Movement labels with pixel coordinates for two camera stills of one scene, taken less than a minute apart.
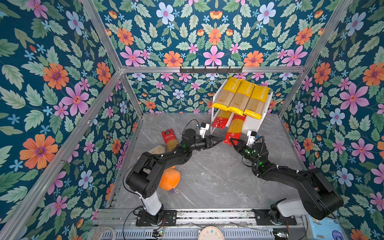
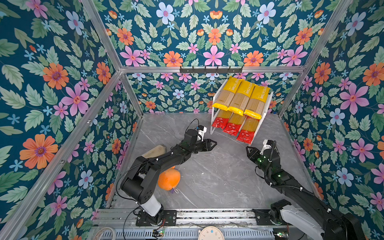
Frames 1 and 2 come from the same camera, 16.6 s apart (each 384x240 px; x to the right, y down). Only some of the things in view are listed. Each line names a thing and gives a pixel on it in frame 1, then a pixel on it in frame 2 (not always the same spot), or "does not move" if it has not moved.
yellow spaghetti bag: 227,94 does not move
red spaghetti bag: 221,118 does not move
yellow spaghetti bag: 255,107 does not move
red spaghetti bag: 170,139 -> 248,127
